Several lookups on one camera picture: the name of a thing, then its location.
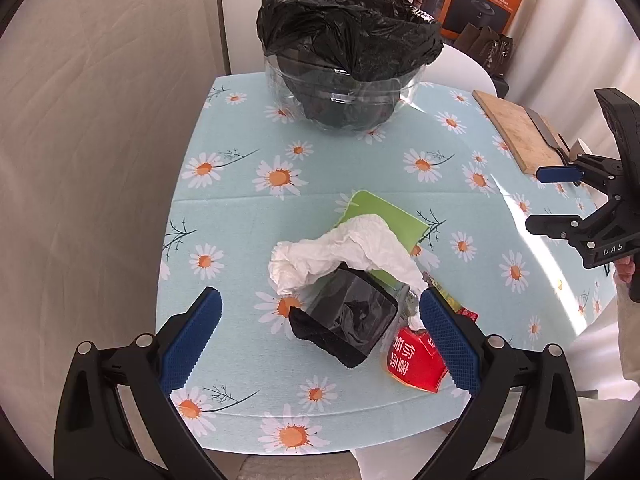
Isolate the cleaver with black handle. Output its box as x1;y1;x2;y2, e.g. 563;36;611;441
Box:
524;107;571;153

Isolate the dark brown handbag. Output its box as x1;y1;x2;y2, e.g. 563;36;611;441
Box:
492;35;516;81

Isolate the yellow green snack wrapper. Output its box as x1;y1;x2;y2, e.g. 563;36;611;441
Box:
422;272;478;321

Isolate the person's light clothing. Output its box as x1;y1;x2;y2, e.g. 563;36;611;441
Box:
570;255;640;401

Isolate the beige cloth backdrop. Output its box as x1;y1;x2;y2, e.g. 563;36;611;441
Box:
0;0;231;411

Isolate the clear plastic wrapper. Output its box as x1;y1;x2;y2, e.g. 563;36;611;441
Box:
395;280;426;331

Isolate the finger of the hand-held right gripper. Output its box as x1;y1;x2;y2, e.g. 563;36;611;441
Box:
525;212;603;255
536;152;624;195

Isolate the clear bin with black bag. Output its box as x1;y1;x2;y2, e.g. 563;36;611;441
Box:
256;0;444;131

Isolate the white curtain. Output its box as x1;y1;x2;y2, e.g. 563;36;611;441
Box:
500;0;640;161

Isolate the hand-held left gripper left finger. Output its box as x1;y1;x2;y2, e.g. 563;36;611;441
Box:
54;286;223;480

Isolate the red snack packet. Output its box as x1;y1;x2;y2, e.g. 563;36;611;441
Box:
385;325;449;392

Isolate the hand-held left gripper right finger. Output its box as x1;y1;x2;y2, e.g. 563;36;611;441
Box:
419;290;586;480

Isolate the person's right hand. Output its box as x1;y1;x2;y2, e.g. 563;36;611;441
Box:
614;256;637;286

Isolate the clear plastic bin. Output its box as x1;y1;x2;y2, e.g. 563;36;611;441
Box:
264;55;426;136

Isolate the brown suede bag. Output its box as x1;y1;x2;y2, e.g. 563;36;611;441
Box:
452;22;501;73

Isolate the large white tissue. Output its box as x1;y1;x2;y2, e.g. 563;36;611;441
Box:
269;214;430;306

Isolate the wooden cutting board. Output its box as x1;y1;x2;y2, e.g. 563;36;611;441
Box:
472;89;568;176

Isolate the white chair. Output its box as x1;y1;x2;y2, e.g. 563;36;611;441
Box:
420;42;498;98

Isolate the black plastic container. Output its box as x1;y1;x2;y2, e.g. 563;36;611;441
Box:
287;266;400;370

